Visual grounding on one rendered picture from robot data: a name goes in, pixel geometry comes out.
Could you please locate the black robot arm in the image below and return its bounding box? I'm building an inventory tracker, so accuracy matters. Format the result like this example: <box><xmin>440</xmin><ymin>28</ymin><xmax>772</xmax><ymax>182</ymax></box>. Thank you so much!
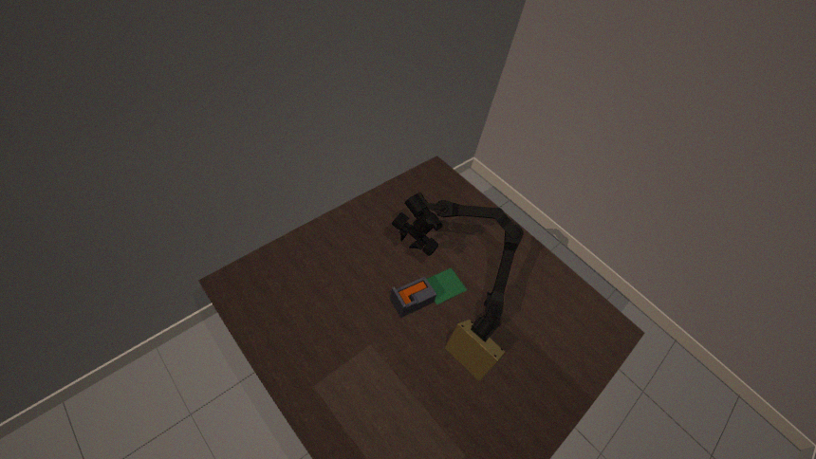
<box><xmin>405</xmin><ymin>192</ymin><xmax>524</xmax><ymax>342</ymax></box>

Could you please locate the orange l-shaped part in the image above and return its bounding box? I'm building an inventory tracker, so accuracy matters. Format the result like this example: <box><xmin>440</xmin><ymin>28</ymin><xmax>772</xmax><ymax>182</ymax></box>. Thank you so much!
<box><xmin>399</xmin><ymin>282</ymin><xmax>427</xmax><ymax>304</ymax></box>

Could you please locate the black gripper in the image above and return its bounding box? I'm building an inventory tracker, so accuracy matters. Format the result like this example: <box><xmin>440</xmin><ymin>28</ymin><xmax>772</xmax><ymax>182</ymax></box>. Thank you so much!
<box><xmin>392</xmin><ymin>212</ymin><xmax>438</xmax><ymax>256</ymax></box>

